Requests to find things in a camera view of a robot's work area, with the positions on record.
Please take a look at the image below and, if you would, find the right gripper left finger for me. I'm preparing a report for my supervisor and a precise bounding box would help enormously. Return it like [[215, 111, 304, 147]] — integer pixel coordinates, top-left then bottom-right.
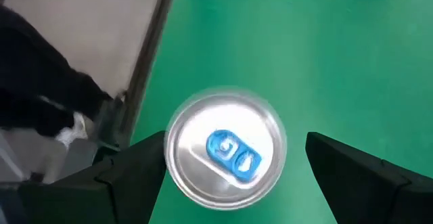
[[18, 131, 167, 224]]

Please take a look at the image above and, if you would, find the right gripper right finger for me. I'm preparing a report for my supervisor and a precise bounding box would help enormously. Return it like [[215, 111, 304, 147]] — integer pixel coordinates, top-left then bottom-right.
[[305, 131, 433, 224]]

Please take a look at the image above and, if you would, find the blue silver Red Bull can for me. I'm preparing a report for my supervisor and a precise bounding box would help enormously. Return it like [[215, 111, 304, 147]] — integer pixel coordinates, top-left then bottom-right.
[[163, 87, 288, 212]]

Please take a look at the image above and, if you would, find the person's leg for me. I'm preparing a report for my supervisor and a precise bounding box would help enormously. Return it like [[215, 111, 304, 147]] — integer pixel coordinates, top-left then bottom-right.
[[0, 5, 114, 150]]

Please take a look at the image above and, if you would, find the green table mat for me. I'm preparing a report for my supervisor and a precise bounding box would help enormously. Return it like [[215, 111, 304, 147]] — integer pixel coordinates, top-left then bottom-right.
[[130, 0, 433, 224]]

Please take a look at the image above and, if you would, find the black table frame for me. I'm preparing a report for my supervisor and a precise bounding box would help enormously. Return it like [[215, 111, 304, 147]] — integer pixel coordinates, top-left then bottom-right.
[[91, 0, 180, 184]]

